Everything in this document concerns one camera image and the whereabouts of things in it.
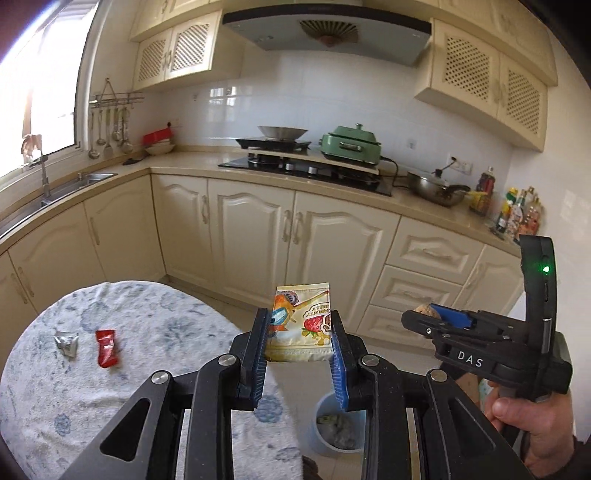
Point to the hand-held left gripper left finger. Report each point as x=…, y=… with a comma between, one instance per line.
x=259, y=369

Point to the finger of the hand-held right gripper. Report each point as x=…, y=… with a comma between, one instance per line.
x=455, y=317
x=443, y=331

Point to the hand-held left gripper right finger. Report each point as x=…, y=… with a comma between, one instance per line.
x=339, y=374

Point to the brown walnut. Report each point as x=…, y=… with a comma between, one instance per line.
x=425, y=310

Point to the cartoon print snack pouch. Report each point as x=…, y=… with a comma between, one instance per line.
x=300, y=323

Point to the light blue trash bin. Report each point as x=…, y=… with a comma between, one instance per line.
x=323, y=443

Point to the person's right hand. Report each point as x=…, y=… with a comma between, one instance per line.
x=549, y=429

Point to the green cap seasoning bottle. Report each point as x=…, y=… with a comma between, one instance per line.
x=507, y=212

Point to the cream lower kitchen cabinets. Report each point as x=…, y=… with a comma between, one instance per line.
x=258, y=240

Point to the round table with floral cloth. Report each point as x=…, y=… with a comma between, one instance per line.
x=138, y=415

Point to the steel wok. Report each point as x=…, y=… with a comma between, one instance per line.
x=434, y=189

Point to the dark sauce bottle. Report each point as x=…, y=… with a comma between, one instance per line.
x=485, y=189

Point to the red snack wrapper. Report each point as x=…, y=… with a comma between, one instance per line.
x=107, y=348

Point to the black gas stove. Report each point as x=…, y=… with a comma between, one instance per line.
x=351, y=184

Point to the crumpled silver wrapper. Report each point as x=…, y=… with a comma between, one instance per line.
x=67, y=344

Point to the green electric cooker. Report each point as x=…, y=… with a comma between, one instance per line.
x=353, y=145

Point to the wooden board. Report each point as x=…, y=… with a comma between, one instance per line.
x=314, y=161

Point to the black induction cooker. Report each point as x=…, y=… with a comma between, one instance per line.
x=272, y=144

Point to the steel pan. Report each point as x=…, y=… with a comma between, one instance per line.
x=282, y=133

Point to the white bowl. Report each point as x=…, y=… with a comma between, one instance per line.
x=160, y=148

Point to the steel double sink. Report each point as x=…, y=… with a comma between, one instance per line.
x=69, y=184

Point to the steel ladle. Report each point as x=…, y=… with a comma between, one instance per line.
x=126, y=136
x=93, y=138

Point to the steel spatula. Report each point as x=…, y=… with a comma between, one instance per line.
x=108, y=138

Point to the steel spoon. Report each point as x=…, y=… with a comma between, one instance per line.
x=117, y=127

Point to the steel kitchen faucet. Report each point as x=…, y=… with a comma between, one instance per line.
x=44, y=175

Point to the grey range hood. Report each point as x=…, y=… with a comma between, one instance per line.
x=323, y=27

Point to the kitchen window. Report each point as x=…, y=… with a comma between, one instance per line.
x=41, y=83

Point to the wall socket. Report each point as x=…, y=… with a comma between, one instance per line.
x=459, y=165

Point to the cream lattice door wall cabinet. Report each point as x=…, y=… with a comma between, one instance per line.
x=485, y=83
x=180, y=50

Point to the cream upper wall cabinets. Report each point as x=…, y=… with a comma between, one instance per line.
x=508, y=27

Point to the wall utensil rack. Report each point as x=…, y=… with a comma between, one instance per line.
x=115, y=98

